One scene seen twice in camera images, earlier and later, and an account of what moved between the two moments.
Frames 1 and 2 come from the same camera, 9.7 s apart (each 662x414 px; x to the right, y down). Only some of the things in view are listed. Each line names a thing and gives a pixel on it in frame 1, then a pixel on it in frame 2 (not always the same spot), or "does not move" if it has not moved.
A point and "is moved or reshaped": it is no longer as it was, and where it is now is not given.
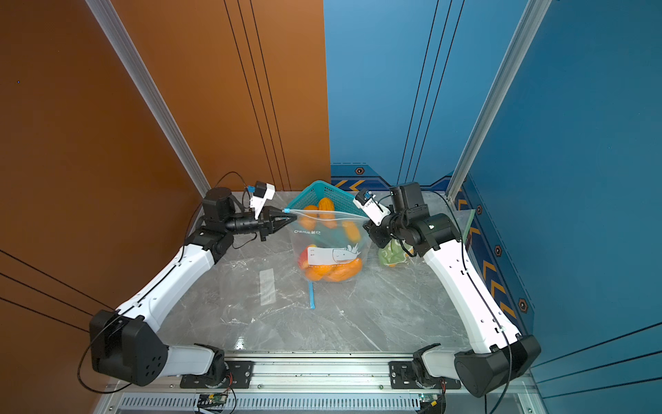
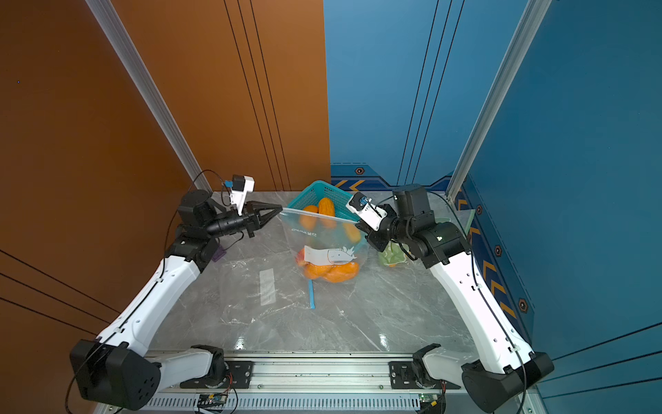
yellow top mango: x=327 y=211 does not move
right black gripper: x=373 y=230 does not move
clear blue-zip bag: x=330 y=247 does not move
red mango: x=303 y=257 is moved or reshaped
